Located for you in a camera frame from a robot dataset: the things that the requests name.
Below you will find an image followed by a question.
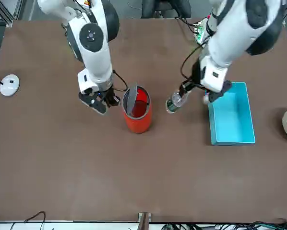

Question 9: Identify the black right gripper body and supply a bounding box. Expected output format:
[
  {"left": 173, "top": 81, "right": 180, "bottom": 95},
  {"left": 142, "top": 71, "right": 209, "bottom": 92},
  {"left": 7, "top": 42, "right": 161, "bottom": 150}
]
[{"left": 78, "top": 87, "right": 116, "bottom": 116}]

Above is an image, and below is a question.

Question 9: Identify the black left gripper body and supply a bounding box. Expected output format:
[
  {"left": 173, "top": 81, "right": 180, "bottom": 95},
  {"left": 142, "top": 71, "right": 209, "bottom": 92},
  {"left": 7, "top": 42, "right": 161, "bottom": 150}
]
[{"left": 191, "top": 80, "right": 232, "bottom": 102}]

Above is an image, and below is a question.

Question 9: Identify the grey round bin lid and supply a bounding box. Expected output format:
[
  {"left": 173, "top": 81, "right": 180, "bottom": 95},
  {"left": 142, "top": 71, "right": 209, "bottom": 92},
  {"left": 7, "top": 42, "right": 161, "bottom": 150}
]
[{"left": 123, "top": 82, "right": 138, "bottom": 114}]

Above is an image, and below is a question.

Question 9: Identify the clear water bottle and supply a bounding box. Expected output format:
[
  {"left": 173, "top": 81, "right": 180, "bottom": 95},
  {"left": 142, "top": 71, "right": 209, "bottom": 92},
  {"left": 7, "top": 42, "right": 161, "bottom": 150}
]
[{"left": 166, "top": 91, "right": 190, "bottom": 114}]

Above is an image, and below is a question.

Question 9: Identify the blue plastic tray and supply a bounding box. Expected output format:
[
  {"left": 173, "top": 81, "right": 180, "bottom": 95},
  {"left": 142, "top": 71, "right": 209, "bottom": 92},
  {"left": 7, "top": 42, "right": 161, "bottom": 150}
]
[{"left": 207, "top": 81, "right": 256, "bottom": 146}]

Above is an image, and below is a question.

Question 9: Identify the orange cylindrical bin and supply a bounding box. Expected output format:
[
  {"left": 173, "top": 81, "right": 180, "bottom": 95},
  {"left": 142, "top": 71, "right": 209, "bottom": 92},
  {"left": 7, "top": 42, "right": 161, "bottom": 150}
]
[{"left": 123, "top": 86, "right": 153, "bottom": 134}]

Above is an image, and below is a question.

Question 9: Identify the green circuit board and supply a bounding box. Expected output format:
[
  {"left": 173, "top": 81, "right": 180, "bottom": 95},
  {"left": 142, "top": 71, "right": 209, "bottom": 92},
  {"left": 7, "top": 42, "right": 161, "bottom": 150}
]
[{"left": 193, "top": 20, "right": 210, "bottom": 45}]

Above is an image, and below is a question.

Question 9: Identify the person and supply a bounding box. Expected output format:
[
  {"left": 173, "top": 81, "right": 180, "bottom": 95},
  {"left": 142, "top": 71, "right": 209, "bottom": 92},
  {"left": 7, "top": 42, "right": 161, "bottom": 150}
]
[{"left": 141, "top": 0, "right": 192, "bottom": 19}]

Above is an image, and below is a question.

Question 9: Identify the white round puck device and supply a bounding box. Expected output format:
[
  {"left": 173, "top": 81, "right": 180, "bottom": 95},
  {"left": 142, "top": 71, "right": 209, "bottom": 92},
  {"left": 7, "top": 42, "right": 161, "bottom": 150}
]
[{"left": 0, "top": 74, "right": 21, "bottom": 97}]

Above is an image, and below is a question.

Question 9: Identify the aluminium frame rail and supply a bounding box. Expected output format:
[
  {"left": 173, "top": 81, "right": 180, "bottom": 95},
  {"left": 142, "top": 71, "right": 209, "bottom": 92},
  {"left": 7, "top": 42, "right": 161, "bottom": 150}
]
[{"left": 0, "top": 0, "right": 17, "bottom": 25}]

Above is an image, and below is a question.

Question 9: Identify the black cable bundle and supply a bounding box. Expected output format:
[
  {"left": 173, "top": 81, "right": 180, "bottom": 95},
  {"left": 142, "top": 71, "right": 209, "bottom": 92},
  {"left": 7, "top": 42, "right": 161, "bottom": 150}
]
[{"left": 162, "top": 218, "right": 287, "bottom": 230}]

